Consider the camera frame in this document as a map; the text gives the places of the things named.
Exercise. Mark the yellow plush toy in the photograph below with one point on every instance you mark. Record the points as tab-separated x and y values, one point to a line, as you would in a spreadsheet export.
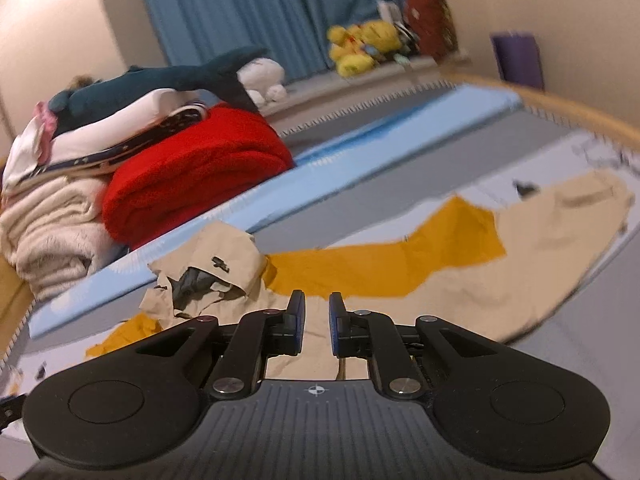
359	48

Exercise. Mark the beige and mustard jacket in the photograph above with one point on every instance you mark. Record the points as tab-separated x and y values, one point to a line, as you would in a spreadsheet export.
495	273

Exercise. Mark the wooden bed frame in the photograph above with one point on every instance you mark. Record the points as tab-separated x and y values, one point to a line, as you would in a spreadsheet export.
581	114

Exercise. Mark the pink cloth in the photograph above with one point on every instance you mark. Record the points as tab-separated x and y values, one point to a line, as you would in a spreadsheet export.
46	123

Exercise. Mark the navy patterned folded cloth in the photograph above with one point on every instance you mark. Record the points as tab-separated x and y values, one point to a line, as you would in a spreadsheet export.
107	160

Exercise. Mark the purple box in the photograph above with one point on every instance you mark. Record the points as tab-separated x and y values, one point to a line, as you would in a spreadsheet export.
518	59

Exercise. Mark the red cushion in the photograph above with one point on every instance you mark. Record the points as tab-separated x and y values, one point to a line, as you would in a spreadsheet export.
432	22

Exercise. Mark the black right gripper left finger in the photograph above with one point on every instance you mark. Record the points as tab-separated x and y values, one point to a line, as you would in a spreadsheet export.
242	350

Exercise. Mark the dark teal shark plush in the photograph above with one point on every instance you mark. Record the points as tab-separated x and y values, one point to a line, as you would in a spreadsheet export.
76	108

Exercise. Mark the white folded pillow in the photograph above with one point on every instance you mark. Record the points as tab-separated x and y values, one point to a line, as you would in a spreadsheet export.
121	126

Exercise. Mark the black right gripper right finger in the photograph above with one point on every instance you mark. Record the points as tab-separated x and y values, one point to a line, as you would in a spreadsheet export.
373	337

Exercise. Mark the blue curtain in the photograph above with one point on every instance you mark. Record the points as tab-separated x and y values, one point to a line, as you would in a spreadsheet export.
292	31

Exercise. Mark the red folded blanket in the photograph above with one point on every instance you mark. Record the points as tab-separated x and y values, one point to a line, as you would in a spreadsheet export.
195	170

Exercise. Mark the white plush toy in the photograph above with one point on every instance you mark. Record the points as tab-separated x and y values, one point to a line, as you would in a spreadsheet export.
263	81

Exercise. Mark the cream folded blanket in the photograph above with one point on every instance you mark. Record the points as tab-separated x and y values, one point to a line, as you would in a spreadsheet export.
54	235

